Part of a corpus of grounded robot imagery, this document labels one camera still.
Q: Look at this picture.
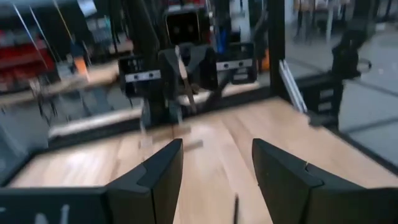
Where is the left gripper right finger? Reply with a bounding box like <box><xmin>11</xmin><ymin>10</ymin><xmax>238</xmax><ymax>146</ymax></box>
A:
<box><xmin>251</xmin><ymin>138</ymin><xmax>368</xmax><ymax>224</ymax></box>

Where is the red storage bins shelf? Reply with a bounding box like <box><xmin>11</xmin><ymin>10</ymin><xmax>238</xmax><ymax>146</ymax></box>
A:
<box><xmin>0</xmin><ymin>29</ymin><xmax>50</xmax><ymax>93</ymax></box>

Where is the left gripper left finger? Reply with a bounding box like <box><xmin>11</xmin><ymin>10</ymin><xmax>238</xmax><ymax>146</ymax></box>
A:
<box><xmin>105</xmin><ymin>138</ymin><xmax>184</xmax><ymax>224</ymax></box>

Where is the white light bar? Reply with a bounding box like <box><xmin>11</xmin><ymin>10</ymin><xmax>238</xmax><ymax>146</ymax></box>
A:
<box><xmin>278</xmin><ymin>58</ymin><xmax>308</xmax><ymax>114</ymax></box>

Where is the thin black makeup brush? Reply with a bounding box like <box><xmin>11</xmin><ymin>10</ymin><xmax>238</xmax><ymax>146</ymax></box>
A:
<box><xmin>174</xmin><ymin>45</ymin><xmax>198</xmax><ymax>114</ymax></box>

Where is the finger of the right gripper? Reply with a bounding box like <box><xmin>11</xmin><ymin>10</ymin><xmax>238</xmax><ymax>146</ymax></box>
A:
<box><xmin>158</xmin><ymin>48</ymin><xmax>184</xmax><ymax>102</ymax></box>
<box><xmin>186</xmin><ymin>46</ymin><xmax>218</xmax><ymax>91</ymax></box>

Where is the wooden room table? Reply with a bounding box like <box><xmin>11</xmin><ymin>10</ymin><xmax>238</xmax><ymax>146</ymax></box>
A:
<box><xmin>0</xmin><ymin>62</ymin><xmax>121</xmax><ymax>106</ymax></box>

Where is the clear acrylic brush holder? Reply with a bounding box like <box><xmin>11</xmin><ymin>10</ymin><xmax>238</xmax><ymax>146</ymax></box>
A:
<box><xmin>138</xmin><ymin>98</ymin><xmax>205</xmax><ymax>152</ymax></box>

